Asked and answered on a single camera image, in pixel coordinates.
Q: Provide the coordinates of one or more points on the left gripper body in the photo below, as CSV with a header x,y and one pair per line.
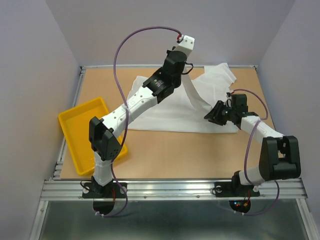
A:
x,y
177,80

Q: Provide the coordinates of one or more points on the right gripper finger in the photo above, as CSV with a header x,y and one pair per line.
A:
x,y
218,120
217,112

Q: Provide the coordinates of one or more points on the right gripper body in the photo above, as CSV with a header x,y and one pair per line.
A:
x,y
228,112

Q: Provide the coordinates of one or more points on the white long sleeve shirt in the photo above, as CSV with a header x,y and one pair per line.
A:
x,y
185,109

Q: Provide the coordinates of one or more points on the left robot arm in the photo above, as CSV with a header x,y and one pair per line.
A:
x,y
103,132

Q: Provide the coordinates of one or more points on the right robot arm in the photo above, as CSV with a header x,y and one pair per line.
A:
x,y
279,154

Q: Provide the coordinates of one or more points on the yellow plastic tray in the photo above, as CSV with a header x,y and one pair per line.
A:
x,y
75,126

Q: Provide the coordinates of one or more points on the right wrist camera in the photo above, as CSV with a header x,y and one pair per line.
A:
x,y
229,94

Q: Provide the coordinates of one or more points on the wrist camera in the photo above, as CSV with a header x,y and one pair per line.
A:
x,y
229,94
185,44

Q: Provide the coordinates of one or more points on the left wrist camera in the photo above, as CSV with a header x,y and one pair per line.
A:
x,y
185,44

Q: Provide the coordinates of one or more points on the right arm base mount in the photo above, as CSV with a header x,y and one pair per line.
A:
x,y
240,195

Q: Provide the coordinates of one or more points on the aluminium front rail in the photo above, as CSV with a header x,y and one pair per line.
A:
x,y
157,190

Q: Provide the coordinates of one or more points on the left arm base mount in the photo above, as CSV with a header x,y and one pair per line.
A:
x,y
109,200

